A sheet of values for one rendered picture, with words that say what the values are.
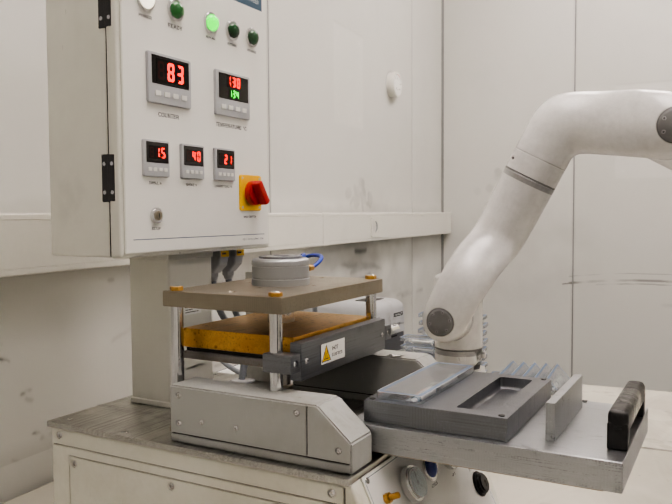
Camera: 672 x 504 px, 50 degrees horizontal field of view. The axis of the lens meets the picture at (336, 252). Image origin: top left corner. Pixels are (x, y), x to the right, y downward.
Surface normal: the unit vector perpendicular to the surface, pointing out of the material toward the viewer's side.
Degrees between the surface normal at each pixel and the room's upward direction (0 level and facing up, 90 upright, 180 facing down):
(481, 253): 52
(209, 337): 90
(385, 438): 90
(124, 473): 90
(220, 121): 90
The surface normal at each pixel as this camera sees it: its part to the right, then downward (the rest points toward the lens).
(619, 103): -0.74, -0.40
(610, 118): -0.83, -0.11
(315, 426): -0.48, 0.05
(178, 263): 0.88, 0.02
